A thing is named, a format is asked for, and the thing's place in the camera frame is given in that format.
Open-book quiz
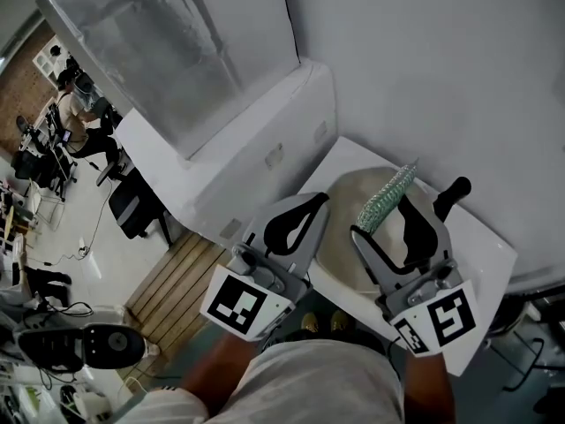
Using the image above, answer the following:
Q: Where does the person's yellow right shoe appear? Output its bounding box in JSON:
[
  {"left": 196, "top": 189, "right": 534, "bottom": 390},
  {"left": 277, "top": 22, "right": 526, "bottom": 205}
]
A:
[{"left": 329, "top": 309, "right": 352, "bottom": 333}]

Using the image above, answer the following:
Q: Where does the person's left forearm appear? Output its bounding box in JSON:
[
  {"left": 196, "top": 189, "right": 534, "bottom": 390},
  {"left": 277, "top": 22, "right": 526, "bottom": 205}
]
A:
[{"left": 181, "top": 331, "right": 266, "bottom": 414}]

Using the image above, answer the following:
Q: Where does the beige pan with black handle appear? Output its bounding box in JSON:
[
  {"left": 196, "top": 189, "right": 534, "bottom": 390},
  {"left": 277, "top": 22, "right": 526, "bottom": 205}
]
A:
[{"left": 314, "top": 164, "right": 473, "bottom": 296}]

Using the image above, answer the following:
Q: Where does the black floor cable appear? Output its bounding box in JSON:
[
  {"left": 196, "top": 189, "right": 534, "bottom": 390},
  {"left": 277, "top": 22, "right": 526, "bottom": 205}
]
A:
[{"left": 26, "top": 178, "right": 116, "bottom": 269}]

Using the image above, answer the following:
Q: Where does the person's yellow left shoe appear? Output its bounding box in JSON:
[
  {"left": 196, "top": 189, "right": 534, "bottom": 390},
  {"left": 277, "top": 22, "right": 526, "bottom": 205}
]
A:
[{"left": 300, "top": 310, "right": 321, "bottom": 333}]

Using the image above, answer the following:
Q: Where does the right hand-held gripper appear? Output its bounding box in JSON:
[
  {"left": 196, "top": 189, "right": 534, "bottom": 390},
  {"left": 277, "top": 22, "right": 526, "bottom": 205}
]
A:
[{"left": 350, "top": 194, "right": 487, "bottom": 377}]

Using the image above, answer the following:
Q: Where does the person's grey shirt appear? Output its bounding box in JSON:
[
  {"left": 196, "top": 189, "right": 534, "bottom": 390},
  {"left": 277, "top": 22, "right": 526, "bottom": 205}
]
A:
[{"left": 206, "top": 338, "right": 408, "bottom": 424}]

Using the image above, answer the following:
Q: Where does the black office chair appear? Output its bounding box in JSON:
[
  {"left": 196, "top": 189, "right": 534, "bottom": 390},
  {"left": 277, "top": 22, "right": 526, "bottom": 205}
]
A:
[
  {"left": 107, "top": 168, "right": 174, "bottom": 246},
  {"left": 11, "top": 148, "right": 79, "bottom": 202}
]

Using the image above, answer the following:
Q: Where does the black device with round dial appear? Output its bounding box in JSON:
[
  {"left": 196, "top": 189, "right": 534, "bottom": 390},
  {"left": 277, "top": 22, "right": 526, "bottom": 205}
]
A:
[{"left": 16, "top": 322, "right": 147, "bottom": 374}]

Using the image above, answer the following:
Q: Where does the green mesh scrubber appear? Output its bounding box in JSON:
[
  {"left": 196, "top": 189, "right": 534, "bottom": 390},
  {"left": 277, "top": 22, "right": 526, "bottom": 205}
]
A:
[{"left": 354, "top": 157, "right": 419, "bottom": 237}]

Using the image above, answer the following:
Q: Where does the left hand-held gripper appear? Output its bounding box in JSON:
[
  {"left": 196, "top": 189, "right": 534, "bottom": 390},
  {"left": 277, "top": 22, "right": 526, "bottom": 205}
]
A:
[{"left": 200, "top": 192, "right": 333, "bottom": 343}]

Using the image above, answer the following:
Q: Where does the wooden slatted floor panel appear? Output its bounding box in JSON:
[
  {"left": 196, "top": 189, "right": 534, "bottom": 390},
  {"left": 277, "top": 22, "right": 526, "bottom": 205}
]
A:
[{"left": 124, "top": 231, "right": 231, "bottom": 358}]

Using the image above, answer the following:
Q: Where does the black metal stool frame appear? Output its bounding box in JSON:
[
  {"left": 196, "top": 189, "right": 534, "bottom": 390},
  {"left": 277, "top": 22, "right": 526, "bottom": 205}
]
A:
[{"left": 485, "top": 280, "right": 565, "bottom": 395}]

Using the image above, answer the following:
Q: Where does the white wall shelf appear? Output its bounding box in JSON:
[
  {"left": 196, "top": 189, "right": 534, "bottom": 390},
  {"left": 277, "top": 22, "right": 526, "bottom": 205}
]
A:
[{"left": 32, "top": 36, "right": 74, "bottom": 80}]

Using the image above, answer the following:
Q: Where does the person's right forearm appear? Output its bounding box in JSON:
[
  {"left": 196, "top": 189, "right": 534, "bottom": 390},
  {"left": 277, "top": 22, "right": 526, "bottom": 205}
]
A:
[{"left": 403, "top": 349, "right": 456, "bottom": 424}]

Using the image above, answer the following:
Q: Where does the person's yellow shoe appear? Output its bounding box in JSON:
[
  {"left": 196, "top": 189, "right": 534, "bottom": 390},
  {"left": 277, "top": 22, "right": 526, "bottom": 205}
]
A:
[
  {"left": 300, "top": 310, "right": 321, "bottom": 333},
  {"left": 329, "top": 309, "right": 352, "bottom": 333}
]

